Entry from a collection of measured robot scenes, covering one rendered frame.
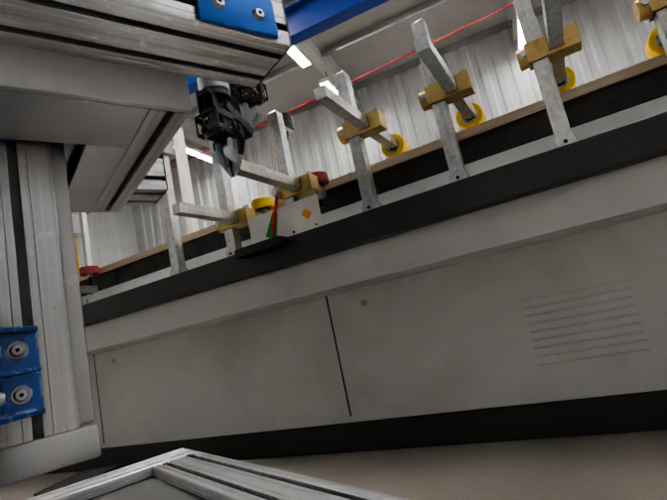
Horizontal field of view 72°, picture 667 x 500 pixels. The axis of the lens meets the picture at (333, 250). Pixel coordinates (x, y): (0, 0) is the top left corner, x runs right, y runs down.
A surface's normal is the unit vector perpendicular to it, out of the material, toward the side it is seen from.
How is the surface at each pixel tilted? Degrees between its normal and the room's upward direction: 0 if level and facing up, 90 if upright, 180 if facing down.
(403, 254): 90
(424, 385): 90
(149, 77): 90
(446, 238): 90
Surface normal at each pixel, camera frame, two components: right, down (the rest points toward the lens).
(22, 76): 0.58, -0.25
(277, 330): -0.47, -0.05
